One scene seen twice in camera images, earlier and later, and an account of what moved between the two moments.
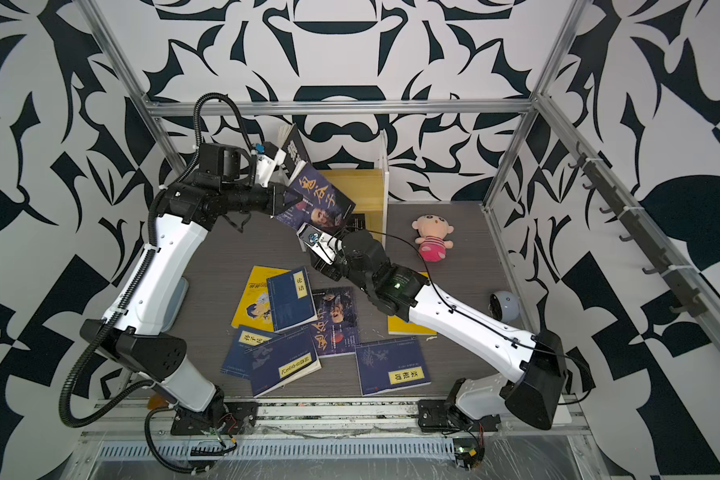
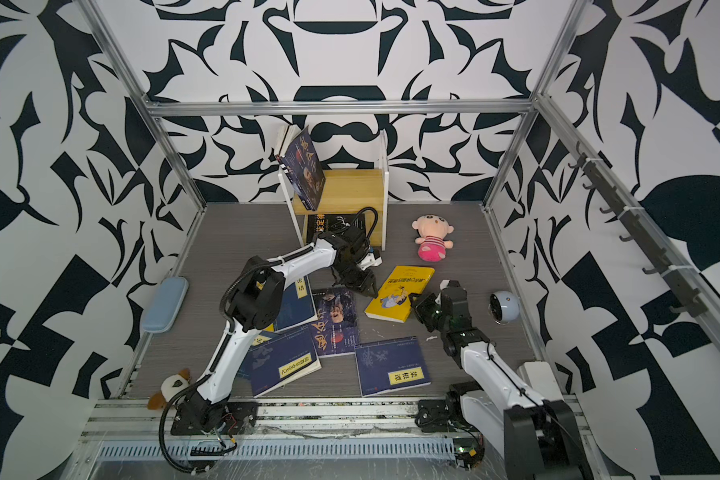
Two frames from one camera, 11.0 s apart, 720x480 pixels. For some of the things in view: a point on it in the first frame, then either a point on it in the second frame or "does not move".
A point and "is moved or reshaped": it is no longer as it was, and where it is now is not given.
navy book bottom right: [389, 366] does not move
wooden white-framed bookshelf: [368, 190] does not move
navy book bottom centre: [282, 360] does not move
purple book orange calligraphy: [323, 204] -> [300, 162]
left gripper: [275, 201] -> [366, 288]
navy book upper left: [291, 299] does not move
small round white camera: [504, 306] does not move
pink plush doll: [432, 230] does not move
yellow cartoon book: [397, 326] is moved or reshaped
